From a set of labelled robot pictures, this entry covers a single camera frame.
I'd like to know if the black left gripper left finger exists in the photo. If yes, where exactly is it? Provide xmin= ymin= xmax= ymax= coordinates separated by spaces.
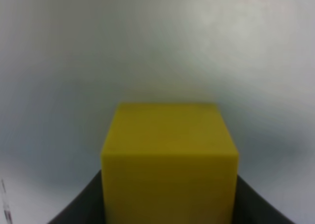
xmin=49 ymin=171 xmax=106 ymax=224

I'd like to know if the yellow cube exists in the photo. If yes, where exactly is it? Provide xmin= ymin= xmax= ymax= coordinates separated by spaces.
xmin=101 ymin=103 xmax=239 ymax=224

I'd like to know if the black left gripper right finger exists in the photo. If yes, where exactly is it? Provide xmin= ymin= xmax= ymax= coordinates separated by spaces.
xmin=232 ymin=176 xmax=293 ymax=224

